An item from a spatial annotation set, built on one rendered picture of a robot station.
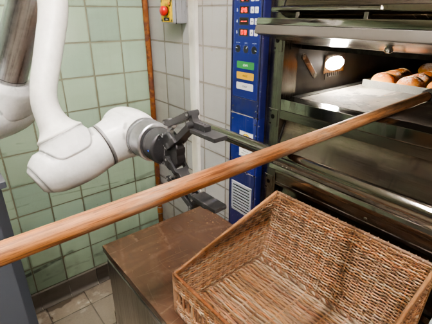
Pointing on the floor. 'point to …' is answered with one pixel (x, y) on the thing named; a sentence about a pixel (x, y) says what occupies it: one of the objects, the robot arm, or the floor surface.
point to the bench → (157, 265)
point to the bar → (339, 179)
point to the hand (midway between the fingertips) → (216, 173)
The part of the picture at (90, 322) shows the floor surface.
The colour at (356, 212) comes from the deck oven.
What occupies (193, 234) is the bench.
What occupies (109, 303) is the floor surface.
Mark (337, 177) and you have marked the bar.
